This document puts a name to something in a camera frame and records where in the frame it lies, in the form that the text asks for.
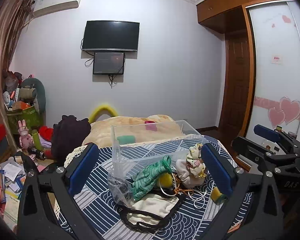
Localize green storage box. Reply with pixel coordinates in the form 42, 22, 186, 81
6, 106, 43, 134

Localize large black wall television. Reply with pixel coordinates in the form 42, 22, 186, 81
82, 21, 140, 52

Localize floral fabric pouch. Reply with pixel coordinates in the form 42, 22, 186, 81
186, 144, 206, 178

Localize dark purple clothing pile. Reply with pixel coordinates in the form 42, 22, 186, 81
51, 115, 91, 164

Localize white sliding wardrobe door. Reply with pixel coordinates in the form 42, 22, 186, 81
246, 1, 300, 152

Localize pink bunny plush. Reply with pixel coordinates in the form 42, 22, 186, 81
18, 120, 34, 152

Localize green patterned cloth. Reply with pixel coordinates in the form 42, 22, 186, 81
132, 155, 172, 201

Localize clear plastic storage box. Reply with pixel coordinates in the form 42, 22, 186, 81
107, 119, 211, 188

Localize yellow green sponge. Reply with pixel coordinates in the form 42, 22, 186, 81
210, 186, 227, 205

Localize white drawstring bag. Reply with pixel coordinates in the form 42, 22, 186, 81
175, 159, 205, 189

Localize white cord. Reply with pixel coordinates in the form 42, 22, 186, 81
158, 179, 216, 209

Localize pink small object on blanket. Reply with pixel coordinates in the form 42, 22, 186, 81
144, 121, 158, 132

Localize grey green neck pillow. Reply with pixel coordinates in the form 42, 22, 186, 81
19, 77, 46, 114

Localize yellow tennis ball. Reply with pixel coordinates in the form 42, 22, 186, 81
158, 173, 173, 189

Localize yellow curved pillow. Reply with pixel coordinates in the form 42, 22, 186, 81
89, 103, 118, 124

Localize clear plastic zip bag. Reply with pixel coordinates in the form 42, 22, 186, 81
107, 163, 139, 207

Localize cream tote bag black handles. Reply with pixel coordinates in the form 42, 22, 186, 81
117, 192, 185, 233

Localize white wall air conditioner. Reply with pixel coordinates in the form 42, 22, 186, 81
33, 0, 81, 18

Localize small black wall monitor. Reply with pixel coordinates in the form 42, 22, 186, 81
93, 52, 125, 75

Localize striped brown curtain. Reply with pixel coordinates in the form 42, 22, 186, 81
0, 0, 33, 151

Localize wooden wardrobe frame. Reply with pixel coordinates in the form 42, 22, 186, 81
196, 0, 282, 171

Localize blue white patterned bedspread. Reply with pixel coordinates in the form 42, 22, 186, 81
52, 133, 253, 240

